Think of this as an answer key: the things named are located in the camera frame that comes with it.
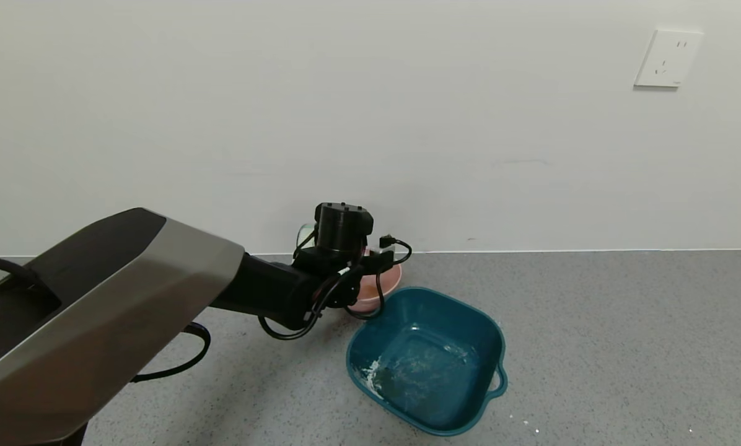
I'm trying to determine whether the white powder residue streak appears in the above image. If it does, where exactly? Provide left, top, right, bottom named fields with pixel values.
left=359, top=356, right=387, bottom=397

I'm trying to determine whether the pink round bowl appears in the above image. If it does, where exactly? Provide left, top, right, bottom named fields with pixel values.
left=348, top=248, right=403, bottom=313

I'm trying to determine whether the white wall socket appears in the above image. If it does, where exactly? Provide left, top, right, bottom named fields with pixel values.
left=634, top=29, right=704, bottom=89

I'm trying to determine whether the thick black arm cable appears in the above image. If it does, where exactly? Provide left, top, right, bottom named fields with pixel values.
left=132, top=322, right=212, bottom=383
left=0, top=255, right=52, bottom=298

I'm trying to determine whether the teal square plastic tub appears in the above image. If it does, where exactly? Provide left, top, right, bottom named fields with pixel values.
left=346, top=286, right=508, bottom=437

